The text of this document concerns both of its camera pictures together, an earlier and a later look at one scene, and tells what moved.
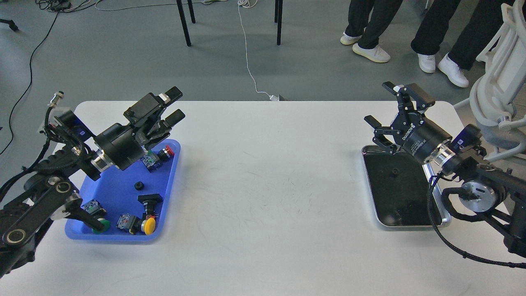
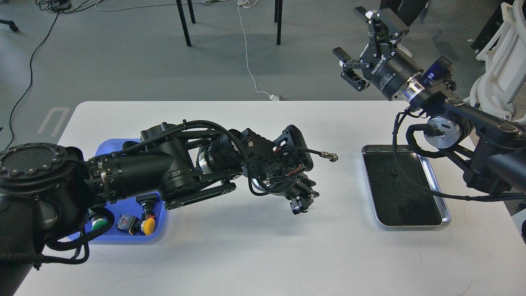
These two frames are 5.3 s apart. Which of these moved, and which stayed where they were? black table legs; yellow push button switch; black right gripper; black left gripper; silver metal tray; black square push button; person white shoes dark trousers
Moved: person white shoes dark trousers; black right gripper; black left gripper
Stayed: yellow push button switch; black square push button; silver metal tray; black table legs
